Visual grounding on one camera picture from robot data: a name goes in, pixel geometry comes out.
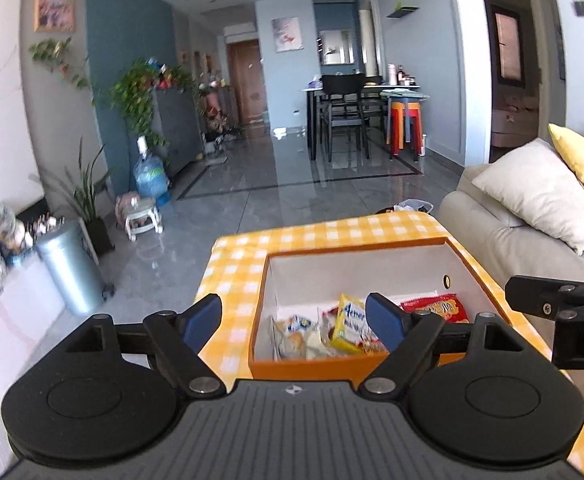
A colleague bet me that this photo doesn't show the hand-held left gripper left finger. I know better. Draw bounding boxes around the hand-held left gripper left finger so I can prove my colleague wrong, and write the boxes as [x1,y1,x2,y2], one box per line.
[64,294,225,396]

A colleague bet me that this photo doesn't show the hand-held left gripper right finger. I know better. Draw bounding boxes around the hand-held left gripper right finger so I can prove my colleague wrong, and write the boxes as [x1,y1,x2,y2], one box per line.
[357,292,542,396]

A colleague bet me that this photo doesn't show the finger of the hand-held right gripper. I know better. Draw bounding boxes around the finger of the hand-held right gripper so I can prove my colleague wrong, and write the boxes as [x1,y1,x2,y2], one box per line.
[504,275,584,322]

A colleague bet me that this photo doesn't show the yellow green biscuit packet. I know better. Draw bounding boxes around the yellow green biscuit packet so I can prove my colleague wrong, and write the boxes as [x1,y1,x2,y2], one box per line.
[331,294,380,355]

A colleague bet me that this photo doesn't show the large red snack packet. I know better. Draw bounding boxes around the large red snack packet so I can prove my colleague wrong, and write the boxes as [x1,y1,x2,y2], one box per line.
[401,294,471,325]

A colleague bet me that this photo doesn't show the orange cardboard box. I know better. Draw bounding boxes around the orange cardboard box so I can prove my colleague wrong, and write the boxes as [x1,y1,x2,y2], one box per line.
[248,237,512,381]

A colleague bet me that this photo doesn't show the clear snack packet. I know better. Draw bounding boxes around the clear snack packet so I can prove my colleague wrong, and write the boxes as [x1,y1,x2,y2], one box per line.
[272,315,317,360]

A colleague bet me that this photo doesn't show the beige sofa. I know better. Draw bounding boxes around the beige sofa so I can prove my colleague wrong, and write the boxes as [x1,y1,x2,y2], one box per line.
[437,132,584,301]

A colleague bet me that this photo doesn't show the yellow checkered tablecloth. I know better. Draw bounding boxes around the yellow checkered tablecloth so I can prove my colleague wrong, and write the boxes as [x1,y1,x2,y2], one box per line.
[197,211,584,478]

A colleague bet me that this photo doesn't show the white pillow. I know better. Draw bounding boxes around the white pillow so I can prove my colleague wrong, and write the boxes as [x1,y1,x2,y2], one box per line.
[472,139,584,255]

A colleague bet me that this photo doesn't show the small bin with plastic bag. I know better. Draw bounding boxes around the small bin with plastic bag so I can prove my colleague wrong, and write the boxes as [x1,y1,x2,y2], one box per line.
[374,199,435,216]

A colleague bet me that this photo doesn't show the white rolling stool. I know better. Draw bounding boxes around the white rolling stool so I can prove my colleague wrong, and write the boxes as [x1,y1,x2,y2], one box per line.
[117,192,164,242]

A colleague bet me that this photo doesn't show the potted long-leaf plant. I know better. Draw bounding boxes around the potted long-leaf plant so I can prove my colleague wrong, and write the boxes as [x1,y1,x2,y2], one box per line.
[29,137,115,256]

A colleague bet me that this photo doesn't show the silver trash can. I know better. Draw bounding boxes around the silver trash can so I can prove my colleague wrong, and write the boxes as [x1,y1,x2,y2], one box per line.
[36,220,115,316]

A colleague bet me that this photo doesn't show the blue water jug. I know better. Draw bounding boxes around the blue water jug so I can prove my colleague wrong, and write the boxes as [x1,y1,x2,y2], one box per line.
[133,136,170,200]

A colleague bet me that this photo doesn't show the white low cabinet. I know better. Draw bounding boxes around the white low cabinet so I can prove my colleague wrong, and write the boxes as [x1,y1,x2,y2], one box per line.
[0,260,68,461]

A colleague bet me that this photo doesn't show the stacked orange stools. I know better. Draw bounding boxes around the stacked orange stools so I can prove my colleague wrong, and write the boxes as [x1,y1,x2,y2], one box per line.
[387,101,425,157]

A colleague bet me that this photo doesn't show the grey cabinet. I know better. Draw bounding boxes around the grey cabinet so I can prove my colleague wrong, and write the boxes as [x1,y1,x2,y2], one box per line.
[149,85,205,178]

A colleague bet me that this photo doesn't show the toy figure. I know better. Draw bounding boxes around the toy figure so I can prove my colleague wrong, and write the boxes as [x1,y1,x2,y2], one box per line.
[199,80,233,146]

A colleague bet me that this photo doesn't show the black dining chair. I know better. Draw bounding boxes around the black dining chair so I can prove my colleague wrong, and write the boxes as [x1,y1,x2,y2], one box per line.
[319,74,370,161]

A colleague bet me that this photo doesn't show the trailing ivy plant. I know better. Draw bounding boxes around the trailing ivy plant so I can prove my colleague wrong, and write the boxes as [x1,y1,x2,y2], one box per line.
[107,57,195,148]

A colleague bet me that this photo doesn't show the dining table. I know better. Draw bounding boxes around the dining table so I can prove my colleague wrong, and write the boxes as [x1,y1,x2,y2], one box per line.
[301,85,433,161]

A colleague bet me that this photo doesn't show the brown wooden door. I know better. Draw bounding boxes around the brown wooden door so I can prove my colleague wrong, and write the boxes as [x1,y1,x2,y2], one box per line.
[227,39,267,125]

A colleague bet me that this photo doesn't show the bottles on dining table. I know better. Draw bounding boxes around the bottles on dining table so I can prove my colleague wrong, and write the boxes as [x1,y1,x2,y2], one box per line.
[387,64,417,86]

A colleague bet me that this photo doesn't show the white standing air conditioner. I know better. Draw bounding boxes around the white standing air conditioner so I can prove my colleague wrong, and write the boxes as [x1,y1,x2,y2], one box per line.
[359,0,380,78]

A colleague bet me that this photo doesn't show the pale wall picture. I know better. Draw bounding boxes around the pale wall picture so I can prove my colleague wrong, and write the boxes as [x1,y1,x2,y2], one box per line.
[271,16,304,54]

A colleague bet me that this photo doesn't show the wall hanging vine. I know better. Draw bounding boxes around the wall hanging vine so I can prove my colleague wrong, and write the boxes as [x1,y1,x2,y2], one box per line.
[28,37,95,91]

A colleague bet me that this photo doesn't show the black wall shelf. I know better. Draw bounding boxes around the black wall shelf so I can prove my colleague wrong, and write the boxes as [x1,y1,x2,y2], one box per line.
[386,2,421,19]

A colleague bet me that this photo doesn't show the orange framed wall picture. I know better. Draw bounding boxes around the orange framed wall picture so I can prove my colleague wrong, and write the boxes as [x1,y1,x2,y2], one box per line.
[34,0,75,32]

